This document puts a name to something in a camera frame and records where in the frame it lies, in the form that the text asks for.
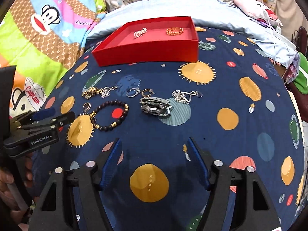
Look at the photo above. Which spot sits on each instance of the gold chain bangle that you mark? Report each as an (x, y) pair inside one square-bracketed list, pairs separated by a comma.
[(174, 31)]

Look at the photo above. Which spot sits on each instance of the navy planet print bedsheet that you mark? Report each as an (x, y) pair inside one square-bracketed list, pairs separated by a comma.
[(232, 102)]

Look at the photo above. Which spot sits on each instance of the colourful monkey cartoon blanket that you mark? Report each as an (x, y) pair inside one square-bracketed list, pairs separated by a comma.
[(43, 39)]

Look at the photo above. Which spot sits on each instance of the red jewelry tray box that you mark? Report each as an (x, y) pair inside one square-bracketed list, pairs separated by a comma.
[(146, 41)]

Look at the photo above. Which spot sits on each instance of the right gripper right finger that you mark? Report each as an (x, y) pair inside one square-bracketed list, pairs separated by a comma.
[(217, 178)]

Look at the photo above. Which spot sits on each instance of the gold hoop earring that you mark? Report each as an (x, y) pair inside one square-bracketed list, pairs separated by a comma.
[(146, 93)]

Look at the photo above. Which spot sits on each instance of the silver metal watch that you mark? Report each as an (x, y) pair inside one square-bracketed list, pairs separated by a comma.
[(156, 106)]

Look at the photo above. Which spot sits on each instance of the green cloth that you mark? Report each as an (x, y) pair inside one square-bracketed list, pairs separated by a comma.
[(301, 81)]

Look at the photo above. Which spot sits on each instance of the gold link watch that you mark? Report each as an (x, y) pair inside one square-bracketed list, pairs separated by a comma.
[(92, 91)]

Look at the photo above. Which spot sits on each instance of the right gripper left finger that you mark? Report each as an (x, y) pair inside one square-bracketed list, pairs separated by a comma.
[(91, 179)]

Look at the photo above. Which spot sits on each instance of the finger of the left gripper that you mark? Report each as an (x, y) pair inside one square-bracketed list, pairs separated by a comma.
[(34, 119), (61, 121)]

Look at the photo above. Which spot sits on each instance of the light blue pillow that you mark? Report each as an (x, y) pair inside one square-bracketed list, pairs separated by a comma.
[(204, 13)]

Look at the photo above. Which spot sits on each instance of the small hoop earring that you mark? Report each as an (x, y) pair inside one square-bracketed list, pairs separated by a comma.
[(86, 107)]

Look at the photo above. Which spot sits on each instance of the pink white plush toy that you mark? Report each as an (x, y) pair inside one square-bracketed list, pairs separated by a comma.
[(258, 11)]

